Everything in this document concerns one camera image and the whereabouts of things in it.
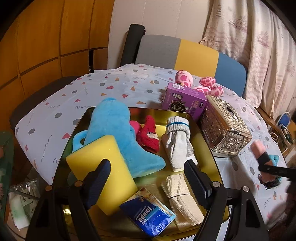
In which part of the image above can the black doll hair wig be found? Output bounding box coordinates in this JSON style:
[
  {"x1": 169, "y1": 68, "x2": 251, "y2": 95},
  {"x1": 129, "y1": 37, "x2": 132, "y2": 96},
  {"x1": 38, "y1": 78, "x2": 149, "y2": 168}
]
[{"x1": 258, "y1": 174, "x2": 281, "y2": 190}]

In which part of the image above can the yellow green sponge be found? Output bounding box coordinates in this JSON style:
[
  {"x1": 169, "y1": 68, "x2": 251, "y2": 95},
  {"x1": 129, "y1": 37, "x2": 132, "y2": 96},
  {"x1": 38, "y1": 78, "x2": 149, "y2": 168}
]
[{"x1": 66, "y1": 135, "x2": 137, "y2": 215}]

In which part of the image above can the cream cloth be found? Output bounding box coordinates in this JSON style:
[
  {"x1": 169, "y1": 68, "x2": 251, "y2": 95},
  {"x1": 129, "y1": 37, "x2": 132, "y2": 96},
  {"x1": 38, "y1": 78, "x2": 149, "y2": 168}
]
[{"x1": 161, "y1": 173, "x2": 204, "y2": 231}]

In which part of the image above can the blue tissue pack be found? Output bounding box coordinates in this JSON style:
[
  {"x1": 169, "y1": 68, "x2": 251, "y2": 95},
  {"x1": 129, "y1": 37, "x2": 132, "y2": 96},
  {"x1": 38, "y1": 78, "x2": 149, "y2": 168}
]
[{"x1": 120, "y1": 188, "x2": 176, "y2": 238}]

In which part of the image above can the small blue plush toy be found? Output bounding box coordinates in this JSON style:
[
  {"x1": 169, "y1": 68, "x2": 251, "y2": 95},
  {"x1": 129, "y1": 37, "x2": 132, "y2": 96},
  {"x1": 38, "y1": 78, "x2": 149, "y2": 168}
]
[{"x1": 269, "y1": 155, "x2": 280, "y2": 166}]

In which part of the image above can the gold tray box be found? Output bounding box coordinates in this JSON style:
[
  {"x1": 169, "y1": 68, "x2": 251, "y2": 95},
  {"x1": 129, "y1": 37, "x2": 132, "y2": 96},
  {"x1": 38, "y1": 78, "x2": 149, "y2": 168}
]
[{"x1": 52, "y1": 106, "x2": 231, "y2": 239}]

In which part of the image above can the wooden side table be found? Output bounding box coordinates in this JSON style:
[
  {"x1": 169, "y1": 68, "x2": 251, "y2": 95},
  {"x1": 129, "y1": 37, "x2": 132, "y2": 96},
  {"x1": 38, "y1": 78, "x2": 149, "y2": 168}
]
[{"x1": 256, "y1": 108, "x2": 295, "y2": 158}]

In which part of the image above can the ornate silver tissue box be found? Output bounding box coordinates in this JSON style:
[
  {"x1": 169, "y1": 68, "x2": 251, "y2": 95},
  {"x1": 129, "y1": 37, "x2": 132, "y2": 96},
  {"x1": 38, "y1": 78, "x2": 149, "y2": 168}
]
[{"x1": 200, "y1": 96, "x2": 252, "y2": 158}]

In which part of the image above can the large blue plush toy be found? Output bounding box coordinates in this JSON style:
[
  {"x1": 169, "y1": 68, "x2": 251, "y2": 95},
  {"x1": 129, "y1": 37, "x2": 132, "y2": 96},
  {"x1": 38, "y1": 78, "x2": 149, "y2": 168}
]
[{"x1": 72, "y1": 98, "x2": 166, "y2": 178}]

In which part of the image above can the red plush doll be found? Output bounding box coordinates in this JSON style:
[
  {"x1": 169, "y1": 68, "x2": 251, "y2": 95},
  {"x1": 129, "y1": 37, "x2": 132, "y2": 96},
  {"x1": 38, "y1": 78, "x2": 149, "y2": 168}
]
[{"x1": 136, "y1": 115, "x2": 159, "y2": 153}]

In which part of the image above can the patterned white tablecloth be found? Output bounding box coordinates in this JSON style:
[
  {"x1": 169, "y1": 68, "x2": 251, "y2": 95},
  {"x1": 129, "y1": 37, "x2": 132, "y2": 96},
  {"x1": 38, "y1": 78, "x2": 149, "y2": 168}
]
[{"x1": 11, "y1": 64, "x2": 289, "y2": 227}]

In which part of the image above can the plastic bag with papers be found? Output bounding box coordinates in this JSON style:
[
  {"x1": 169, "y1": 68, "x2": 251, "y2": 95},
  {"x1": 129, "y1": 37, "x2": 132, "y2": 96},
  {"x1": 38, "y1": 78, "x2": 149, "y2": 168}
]
[{"x1": 8, "y1": 179, "x2": 40, "y2": 230}]

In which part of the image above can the purple cardboard box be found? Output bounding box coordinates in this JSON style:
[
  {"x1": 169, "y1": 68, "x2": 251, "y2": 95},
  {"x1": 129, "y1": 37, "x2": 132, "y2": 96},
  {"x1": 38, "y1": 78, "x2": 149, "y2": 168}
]
[{"x1": 162, "y1": 83, "x2": 208, "y2": 121}]

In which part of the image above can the pink spotted plush toy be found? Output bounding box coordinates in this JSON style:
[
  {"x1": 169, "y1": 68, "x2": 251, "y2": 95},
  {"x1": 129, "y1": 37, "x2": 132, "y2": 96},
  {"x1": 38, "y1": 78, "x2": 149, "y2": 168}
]
[{"x1": 174, "y1": 69, "x2": 224, "y2": 98}]

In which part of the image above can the grey yellow blue chair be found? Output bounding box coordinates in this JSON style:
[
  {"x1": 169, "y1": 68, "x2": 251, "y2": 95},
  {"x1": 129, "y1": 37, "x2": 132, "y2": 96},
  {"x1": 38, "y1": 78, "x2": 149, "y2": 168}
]
[{"x1": 135, "y1": 35, "x2": 246, "y2": 96}]

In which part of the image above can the beige patterned curtain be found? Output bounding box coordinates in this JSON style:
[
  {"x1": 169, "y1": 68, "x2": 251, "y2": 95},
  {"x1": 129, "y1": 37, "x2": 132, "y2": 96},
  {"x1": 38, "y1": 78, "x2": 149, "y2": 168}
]
[{"x1": 201, "y1": 1, "x2": 295, "y2": 119}]

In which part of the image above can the rolled black mat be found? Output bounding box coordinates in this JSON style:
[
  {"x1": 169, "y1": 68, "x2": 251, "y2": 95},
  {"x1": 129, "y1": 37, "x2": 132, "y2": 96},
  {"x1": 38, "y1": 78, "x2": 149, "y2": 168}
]
[{"x1": 120, "y1": 24, "x2": 145, "y2": 66}]

